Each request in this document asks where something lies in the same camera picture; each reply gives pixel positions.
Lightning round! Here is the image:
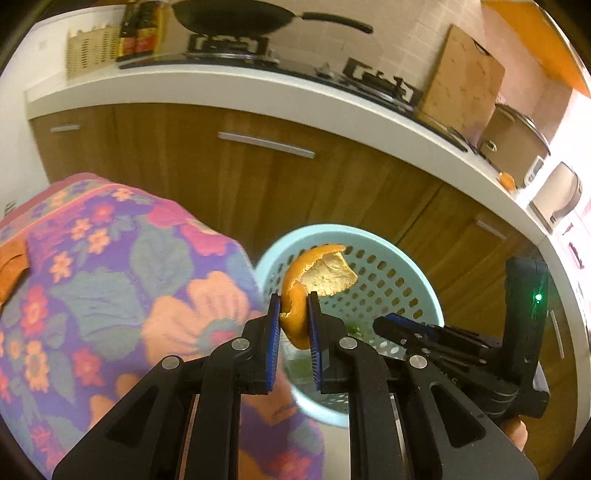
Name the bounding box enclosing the black wok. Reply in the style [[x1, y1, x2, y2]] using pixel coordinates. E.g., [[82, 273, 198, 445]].
[[172, 0, 374, 35]]

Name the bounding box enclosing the floral tablecloth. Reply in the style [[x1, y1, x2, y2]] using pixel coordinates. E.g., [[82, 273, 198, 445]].
[[0, 173, 326, 480]]

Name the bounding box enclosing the teal plastic basket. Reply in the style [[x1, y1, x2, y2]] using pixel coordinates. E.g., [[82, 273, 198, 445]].
[[255, 224, 446, 428]]

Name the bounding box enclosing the yellow oil bottle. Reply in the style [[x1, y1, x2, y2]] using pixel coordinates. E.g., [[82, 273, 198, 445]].
[[154, 2, 168, 51]]

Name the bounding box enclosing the wooden kitchen cabinet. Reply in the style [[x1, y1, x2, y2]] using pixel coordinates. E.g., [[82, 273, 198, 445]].
[[30, 104, 583, 444]]

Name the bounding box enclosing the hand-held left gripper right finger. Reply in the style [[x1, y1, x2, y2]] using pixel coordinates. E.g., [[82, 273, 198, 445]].
[[307, 292, 539, 480]]

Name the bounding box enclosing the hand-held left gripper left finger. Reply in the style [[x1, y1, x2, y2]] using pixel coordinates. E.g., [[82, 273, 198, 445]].
[[52, 293, 283, 480]]

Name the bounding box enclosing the black gas stove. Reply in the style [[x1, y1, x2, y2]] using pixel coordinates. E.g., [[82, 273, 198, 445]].
[[119, 32, 423, 114]]

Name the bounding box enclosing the orange snack wrapper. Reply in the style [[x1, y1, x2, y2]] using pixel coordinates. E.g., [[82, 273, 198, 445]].
[[0, 240, 29, 308]]

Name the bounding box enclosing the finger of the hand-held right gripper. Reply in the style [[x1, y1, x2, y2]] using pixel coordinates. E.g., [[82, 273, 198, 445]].
[[373, 318, 462, 367], [385, 313, 502, 352]]

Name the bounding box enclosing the beige utensil basket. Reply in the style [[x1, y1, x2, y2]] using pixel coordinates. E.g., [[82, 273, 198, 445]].
[[66, 25, 122, 80]]

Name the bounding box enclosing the wooden cutting board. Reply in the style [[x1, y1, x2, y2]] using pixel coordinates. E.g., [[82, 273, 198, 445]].
[[416, 24, 506, 134]]

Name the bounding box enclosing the small white device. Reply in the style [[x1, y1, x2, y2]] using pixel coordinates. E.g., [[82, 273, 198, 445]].
[[524, 157, 546, 188]]

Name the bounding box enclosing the orange wall cabinet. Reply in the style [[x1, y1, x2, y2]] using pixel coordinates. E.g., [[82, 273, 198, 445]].
[[480, 0, 591, 97]]

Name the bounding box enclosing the person's right hand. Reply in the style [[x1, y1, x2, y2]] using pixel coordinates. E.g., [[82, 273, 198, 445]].
[[502, 415, 528, 452]]

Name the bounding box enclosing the white rice cooker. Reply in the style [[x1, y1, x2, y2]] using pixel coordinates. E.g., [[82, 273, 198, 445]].
[[529, 161, 583, 234]]

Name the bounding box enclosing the beige cooking pot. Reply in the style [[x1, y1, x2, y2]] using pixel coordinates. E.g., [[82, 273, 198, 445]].
[[478, 104, 552, 185]]

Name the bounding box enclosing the orange peel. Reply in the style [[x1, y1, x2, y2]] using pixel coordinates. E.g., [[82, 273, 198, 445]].
[[281, 244, 358, 350]]

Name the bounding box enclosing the dark sauce bottle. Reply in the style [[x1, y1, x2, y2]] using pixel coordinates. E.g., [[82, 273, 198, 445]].
[[134, 0, 160, 56], [116, 0, 139, 61]]

